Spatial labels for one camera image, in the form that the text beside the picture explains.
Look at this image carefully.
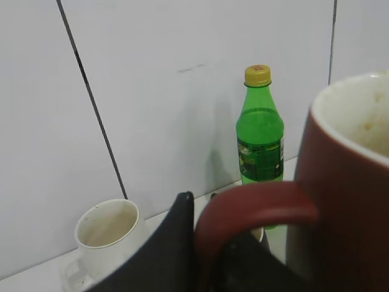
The white ceramic mug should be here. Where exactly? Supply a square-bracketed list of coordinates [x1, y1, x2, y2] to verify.
[61, 199, 150, 291]

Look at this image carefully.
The red ceramic mug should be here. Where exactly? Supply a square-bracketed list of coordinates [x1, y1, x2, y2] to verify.
[194, 71, 388, 291]

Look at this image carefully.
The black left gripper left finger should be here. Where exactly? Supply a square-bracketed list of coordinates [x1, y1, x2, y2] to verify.
[91, 192, 195, 291]

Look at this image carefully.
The green soda bottle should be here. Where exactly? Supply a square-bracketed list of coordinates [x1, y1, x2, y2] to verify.
[236, 64, 286, 231]

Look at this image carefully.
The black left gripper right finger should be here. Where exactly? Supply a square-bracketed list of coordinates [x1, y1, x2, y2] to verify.
[210, 232, 307, 291]

